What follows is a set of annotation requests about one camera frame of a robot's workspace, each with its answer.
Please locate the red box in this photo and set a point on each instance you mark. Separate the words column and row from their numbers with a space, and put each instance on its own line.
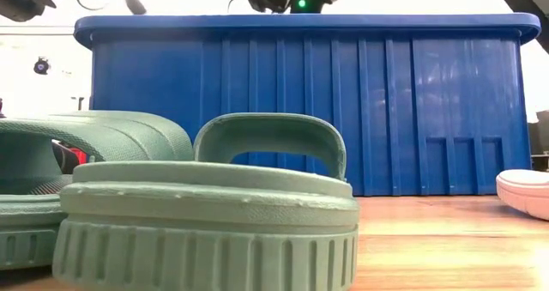
column 81, row 155

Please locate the pink foam slide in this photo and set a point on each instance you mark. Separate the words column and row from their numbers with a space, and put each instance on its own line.
column 527, row 192

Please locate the green foam slide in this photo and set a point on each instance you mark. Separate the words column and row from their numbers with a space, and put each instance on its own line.
column 206, row 222
column 128, row 138

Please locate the small round black device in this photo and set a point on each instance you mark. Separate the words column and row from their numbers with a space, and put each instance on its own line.
column 41, row 65

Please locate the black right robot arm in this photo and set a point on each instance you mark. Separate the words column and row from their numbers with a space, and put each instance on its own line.
column 527, row 3

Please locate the blue plastic bin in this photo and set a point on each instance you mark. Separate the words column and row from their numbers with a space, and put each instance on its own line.
column 300, row 102

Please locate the dark grey background equipment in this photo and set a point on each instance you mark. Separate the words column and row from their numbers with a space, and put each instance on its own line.
column 541, row 136

